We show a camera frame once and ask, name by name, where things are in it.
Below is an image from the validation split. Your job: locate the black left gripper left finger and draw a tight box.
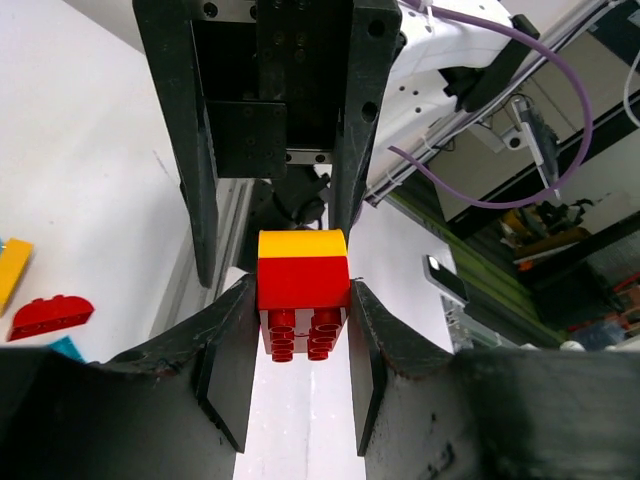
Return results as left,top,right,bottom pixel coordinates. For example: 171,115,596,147
1,274,258,479

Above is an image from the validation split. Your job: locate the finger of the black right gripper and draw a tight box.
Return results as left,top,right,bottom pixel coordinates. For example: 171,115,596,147
329,1,402,236
132,1,218,288

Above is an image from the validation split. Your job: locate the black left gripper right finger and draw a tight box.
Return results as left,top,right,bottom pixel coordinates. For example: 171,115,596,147
348,281,639,479

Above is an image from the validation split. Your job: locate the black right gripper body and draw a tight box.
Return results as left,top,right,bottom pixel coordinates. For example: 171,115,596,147
189,0,356,181

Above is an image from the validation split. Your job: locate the yellow curved top brick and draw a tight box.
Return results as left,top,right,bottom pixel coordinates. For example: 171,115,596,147
257,230,347,259

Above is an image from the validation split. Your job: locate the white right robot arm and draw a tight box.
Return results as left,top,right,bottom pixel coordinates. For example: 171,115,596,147
133,1,537,287

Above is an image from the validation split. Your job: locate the teal flat square brick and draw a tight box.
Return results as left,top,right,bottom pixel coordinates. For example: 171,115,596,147
48,336,85,363

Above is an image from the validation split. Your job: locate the red curved slope brick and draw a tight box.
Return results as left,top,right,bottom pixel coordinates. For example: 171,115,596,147
7,295,95,341

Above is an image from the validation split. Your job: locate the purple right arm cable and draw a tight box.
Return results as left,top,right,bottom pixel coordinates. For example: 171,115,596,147
388,0,594,210

